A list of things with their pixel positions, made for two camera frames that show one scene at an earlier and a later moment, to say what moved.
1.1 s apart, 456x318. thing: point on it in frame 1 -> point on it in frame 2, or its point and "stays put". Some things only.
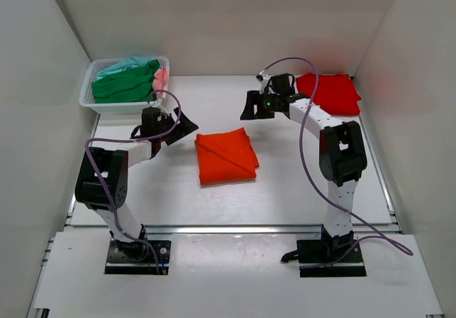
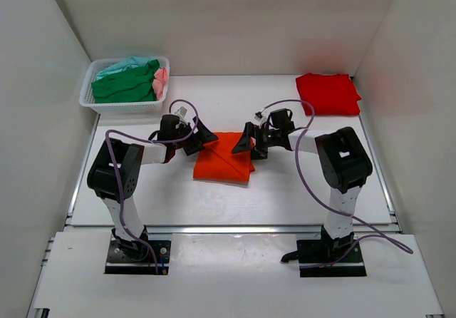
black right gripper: (254, 97) -> (244, 143)
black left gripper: (188, 127) -> (205, 135)
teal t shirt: (130, 63) stays put
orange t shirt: (225, 156) stays put
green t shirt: (132, 85) stays put
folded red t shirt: (335, 92) stays put
